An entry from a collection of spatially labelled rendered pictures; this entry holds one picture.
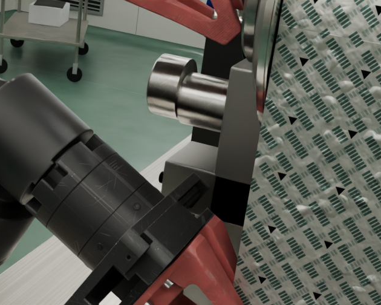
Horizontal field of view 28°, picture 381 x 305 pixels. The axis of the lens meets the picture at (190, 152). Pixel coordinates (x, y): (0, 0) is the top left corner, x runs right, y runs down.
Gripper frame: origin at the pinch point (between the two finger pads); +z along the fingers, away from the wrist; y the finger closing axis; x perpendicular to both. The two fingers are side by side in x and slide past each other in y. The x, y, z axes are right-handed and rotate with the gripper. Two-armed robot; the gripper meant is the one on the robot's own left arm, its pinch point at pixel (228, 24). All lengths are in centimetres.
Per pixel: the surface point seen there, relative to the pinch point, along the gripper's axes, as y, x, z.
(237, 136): 0.5, -3.9, 5.4
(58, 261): -22.8, -39.3, 6.3
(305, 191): 8.1, 0.0, 8.9
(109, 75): -427, -226, -38
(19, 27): -406, -242, -101
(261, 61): 8.3, 2.7, 2.5
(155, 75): -0.7, -6.0, -0.7
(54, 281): -18.8, -38.1, 7.3
